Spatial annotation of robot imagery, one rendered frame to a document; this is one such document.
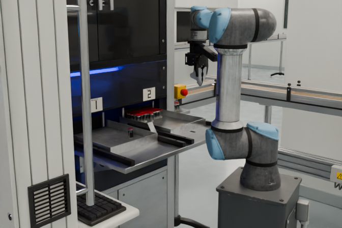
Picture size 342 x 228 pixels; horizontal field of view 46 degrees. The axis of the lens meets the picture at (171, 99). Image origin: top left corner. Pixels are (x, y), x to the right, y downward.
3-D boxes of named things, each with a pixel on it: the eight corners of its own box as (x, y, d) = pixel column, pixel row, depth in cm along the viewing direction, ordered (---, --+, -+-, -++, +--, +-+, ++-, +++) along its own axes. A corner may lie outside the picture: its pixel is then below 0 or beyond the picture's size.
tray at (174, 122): (119, 123, 203) (119, 116, 202) (155, 114, 222) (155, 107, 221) (170, 136, 181) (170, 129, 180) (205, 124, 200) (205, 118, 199)
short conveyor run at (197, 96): (162, 118, 228) (162, 90, 225) (142, 113, 238) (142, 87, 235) (230, 99, 278) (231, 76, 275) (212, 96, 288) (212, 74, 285)
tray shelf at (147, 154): (51, 145, 175) (50, 141, 175) (162, 115, 226) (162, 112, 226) (125, 174, 144) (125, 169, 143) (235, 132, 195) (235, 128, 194)
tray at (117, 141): (60, 138, 178) (60, 131, 178) (107, 126, 197) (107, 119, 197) (110, 156, 156) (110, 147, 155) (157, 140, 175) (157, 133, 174)
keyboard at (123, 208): (21, 189, 145) (21, 182, 144) (55, 177, 155) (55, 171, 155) (91, 227, 119) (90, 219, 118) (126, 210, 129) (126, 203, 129)
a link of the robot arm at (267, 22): (292, 8, 134) (242, 5, 181) (260, 8, 132) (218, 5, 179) (289, 43, 137) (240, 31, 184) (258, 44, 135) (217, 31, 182)
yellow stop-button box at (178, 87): (168, 97, 226) (168, 84, 224) (176, 95, 231) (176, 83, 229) (178, 99, 221) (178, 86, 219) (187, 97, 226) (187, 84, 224)
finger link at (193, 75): (192, 84, 194) (192, 65, 192) (202, 86, 190) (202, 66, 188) (188, 85, 191) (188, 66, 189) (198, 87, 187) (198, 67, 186)
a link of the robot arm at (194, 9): (192, 5, 179) (188, 5, 187) (192, 30, 181) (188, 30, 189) (209, 5, 180) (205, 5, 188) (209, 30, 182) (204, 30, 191)
